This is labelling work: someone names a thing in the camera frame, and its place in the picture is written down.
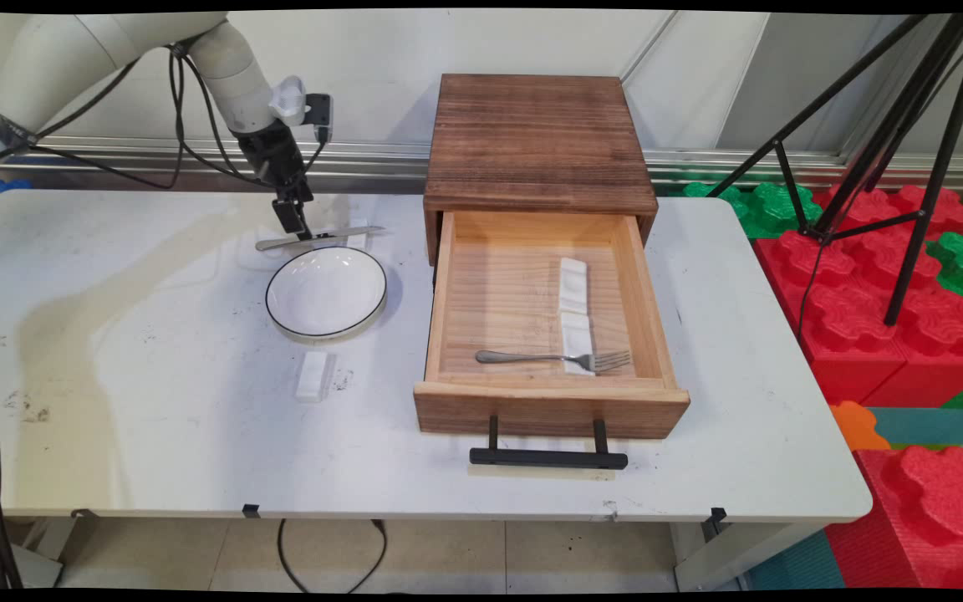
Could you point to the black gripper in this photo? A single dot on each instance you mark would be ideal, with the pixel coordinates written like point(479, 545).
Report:
point(274, 159)

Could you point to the silver table knife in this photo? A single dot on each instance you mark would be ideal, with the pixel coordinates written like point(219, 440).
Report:
point(339, 235)

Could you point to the white plate with black rim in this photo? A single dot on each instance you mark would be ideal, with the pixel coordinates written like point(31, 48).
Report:
point(327, 293)

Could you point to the light wooden drawer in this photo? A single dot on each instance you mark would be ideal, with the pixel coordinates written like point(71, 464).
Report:
point(498, 293)

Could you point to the dark wooden cabinet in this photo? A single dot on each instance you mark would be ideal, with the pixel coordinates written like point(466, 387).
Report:
point(532, 142)

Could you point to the silver metal fork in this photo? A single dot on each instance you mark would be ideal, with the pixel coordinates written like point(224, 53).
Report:
point(532, 358)

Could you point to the black table edge clip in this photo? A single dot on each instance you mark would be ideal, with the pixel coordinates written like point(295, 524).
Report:
point(715, 515)
point(251, 510)

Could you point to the white table leg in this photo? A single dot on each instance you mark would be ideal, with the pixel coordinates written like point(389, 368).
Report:
point(732, 560)

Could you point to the red foam block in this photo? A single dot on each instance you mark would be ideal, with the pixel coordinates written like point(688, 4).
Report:
point(924, 518)
point(841, 318)
point(937, 343)
point(941, 209)

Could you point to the orange foam piece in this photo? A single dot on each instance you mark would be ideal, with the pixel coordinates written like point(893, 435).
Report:
point(856, 426)

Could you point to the black tripod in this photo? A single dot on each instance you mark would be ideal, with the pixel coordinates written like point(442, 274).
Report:
point(908, 125)

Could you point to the teal foam mat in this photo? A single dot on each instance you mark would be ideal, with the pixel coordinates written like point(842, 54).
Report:
point(933, 426)

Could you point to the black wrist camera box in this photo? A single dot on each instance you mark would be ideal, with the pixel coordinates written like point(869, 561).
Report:
point(318, 113)

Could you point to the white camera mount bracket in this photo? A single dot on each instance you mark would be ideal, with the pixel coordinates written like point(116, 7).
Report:
point(287, 96)

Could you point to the metal wall rail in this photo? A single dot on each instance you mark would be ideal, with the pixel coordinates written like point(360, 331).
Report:
point(741, 163)

